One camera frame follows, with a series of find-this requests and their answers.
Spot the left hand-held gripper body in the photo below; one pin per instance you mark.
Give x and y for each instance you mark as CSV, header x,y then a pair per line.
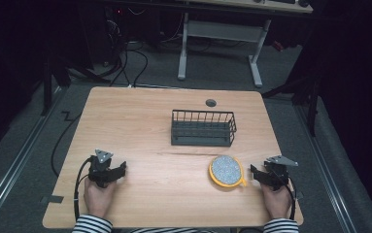
x,y
100,161

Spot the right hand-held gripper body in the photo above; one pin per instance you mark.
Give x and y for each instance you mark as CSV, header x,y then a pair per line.
x,y
278,171

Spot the person's right hand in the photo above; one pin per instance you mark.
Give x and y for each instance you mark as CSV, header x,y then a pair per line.
x,y
277,202

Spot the person's left hand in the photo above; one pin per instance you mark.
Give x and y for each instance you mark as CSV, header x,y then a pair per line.
x,y
97,199

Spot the round yellow grey sponge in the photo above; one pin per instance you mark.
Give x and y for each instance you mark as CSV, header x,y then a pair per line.
x,y
226,171

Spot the grey tape strip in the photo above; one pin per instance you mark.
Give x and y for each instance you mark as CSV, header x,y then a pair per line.
x,y
54,199

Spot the black metal stand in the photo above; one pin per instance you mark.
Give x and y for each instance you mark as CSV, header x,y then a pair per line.
x,y
310,97
49,87

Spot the metal floor rail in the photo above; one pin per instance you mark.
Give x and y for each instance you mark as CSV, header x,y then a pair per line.
x,y
15,161
322,168

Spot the white frame background desk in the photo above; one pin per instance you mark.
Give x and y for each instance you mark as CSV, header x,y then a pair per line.
x,y
219,30

